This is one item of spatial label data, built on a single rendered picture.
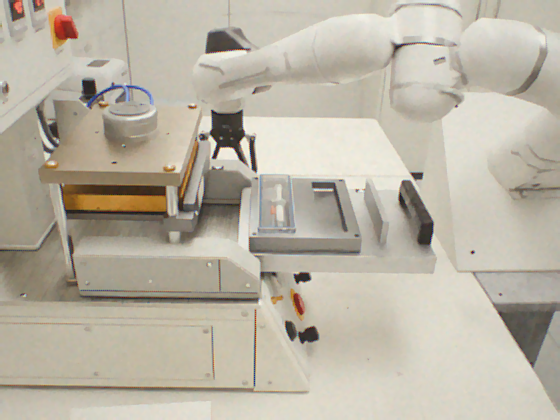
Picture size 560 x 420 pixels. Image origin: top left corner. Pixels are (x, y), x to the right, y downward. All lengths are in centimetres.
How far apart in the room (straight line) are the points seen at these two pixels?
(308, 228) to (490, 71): 36
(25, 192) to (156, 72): 256
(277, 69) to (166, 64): 243
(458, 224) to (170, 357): 69
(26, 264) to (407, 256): 57
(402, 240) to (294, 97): 261
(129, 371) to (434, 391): 48
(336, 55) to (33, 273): 58
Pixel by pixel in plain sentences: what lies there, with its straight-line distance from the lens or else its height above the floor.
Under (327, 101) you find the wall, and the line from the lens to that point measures 342.
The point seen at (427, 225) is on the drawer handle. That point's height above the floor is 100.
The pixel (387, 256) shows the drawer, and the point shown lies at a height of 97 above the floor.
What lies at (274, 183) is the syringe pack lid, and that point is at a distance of 90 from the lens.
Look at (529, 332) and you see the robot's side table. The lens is 155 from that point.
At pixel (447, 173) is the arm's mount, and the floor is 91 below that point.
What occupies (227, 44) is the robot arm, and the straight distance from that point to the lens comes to 118.
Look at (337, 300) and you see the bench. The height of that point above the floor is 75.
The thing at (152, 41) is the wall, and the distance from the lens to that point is 334.
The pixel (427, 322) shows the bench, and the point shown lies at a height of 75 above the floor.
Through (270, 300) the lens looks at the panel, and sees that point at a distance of 80.
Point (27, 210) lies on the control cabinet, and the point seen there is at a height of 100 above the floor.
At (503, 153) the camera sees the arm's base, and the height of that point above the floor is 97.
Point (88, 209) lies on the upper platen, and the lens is 78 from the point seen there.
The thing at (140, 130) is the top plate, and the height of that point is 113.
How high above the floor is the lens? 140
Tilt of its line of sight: 30 degrees down
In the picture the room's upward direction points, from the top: 2 degrees clockwise
